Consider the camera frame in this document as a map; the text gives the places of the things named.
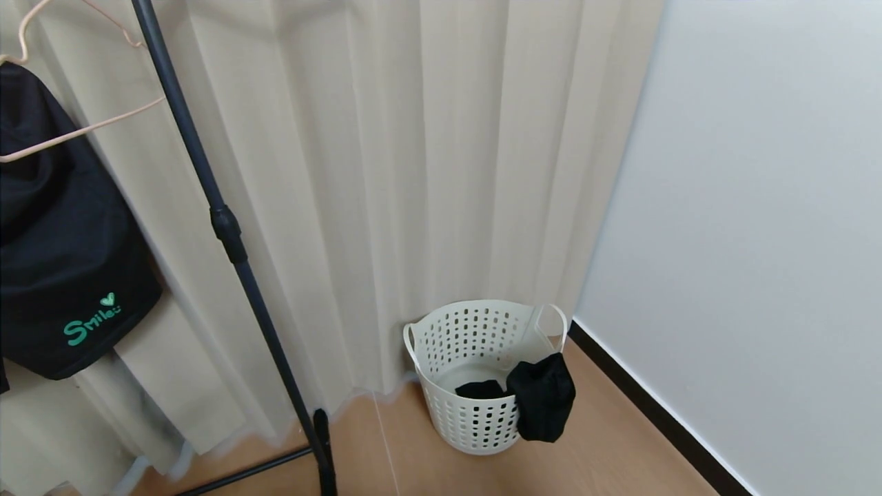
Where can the black garment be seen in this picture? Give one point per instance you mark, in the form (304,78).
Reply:
(544,406)

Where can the pink clothes hanger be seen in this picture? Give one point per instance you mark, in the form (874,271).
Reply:
(83,129)

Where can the black shorts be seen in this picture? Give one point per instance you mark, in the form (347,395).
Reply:
(55,241)

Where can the white laundry basket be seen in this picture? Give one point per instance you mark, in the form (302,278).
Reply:
(475,430)

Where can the black clothes rack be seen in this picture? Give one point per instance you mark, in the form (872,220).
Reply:
(227,227)

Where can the beige curtain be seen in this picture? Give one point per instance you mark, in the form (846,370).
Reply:
(413,138)

